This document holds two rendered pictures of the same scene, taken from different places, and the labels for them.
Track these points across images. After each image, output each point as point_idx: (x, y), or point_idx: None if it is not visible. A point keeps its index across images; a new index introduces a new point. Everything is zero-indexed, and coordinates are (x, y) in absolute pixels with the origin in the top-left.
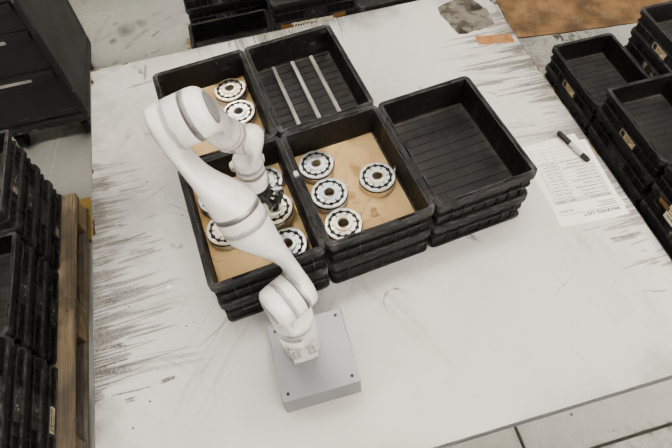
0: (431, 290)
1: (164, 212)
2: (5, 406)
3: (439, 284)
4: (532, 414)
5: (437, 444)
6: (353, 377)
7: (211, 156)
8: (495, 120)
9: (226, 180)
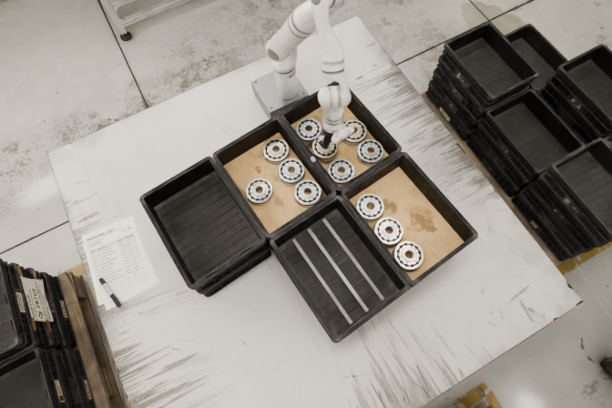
0: None
1: None
2: (456, 79)
3: None
4: (164, 102)
5: (212, 80)
6: (254, 81)
7: (382, 163)
8: (167, 240)
9: (308, 9)
